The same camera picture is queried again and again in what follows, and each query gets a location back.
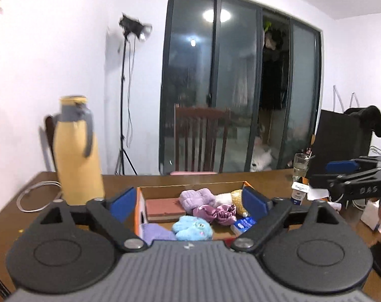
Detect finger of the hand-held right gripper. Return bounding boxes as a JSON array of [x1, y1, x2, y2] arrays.
[[325, 159, 381, 174], [309, 170, 355, 193]]

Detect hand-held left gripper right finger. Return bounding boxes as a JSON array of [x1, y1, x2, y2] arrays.
[[230, 186, 339, 253]]

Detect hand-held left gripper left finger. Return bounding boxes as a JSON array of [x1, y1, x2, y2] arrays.
[[40, 186, 147, 253]]

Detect red cardboard box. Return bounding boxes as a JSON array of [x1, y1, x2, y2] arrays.
[[134, 181, 264, 243]]

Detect blue tissue packet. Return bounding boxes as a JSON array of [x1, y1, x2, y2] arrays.
[[233, 217, 257, 236]]

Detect pink satin scrunchie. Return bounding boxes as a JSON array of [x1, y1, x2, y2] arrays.
[[193, 204, 238, 226]]

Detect lavender fluffy glove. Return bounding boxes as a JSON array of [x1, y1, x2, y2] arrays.
[[142, 223, 177, 245]]

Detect light purple fluffy cloth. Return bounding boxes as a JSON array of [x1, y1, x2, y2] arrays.
[[179, 188, 216, 214]]

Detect blue fluffy glove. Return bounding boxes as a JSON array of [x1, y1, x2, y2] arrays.
[[172, 215, 214, 241]]

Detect white soft pad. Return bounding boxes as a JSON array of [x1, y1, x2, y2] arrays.
[[214, 193, 233, 207]]

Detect yellow loofah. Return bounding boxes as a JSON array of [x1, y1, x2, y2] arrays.
[[230, 190, 248, 216]]

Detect white paper scrap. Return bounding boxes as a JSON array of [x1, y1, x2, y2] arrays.
[[307, 189, 330, 201]]

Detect black box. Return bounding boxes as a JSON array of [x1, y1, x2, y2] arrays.
[[305, 109, 374, 193]]

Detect clear drinking glass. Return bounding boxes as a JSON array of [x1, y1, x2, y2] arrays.
[[292, 153, 311, 183]]

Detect small white carton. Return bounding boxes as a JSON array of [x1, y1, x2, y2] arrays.
[[290, 182, 310, 207]]

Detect pink brick sponge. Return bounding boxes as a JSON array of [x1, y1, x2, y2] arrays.
[[145, 198, 186, 222]]

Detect black garment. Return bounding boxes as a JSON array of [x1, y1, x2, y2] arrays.
[[344, 105, 381, 138]]

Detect yellow thermos jug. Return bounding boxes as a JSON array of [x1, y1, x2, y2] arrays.
[[53, 95, 106, 207]]

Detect brown wooden chair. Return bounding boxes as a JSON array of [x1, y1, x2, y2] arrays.
[[170, 103, 239, 176]]

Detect dark-framed glass sliding door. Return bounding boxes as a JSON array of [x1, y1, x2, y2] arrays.
[[159, 0, 324, 175]]

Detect hanging clothes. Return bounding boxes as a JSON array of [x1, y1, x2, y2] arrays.
[[263, 21, 285, 51]]

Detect studio light on stand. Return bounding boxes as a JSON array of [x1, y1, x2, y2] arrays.
[[115, 13, 154, 176]]

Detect grey coiled cable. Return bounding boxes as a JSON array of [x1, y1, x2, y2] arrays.
[[17, 181, 63, 212]]

